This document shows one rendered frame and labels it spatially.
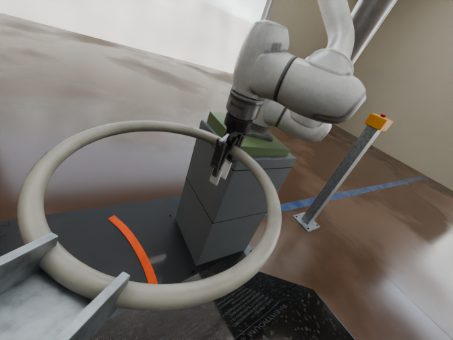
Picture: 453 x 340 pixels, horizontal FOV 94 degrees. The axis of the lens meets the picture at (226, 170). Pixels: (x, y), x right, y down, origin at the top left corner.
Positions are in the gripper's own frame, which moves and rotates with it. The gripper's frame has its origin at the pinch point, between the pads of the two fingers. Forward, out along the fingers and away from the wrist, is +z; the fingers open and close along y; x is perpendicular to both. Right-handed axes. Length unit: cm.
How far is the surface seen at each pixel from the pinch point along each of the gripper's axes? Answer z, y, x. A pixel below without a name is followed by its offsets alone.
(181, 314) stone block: 12.3, 32.5, 17.0
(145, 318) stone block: 16.2, 36.6, 11.2
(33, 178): -9.8, 41.9, -12.4
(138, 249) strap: 83, -1, -34
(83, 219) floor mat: 84, 9, -74
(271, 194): -10.5, 9.9, 18.5
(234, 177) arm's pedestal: 15.2, -22.8, -2.9
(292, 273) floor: 87, -63, 50
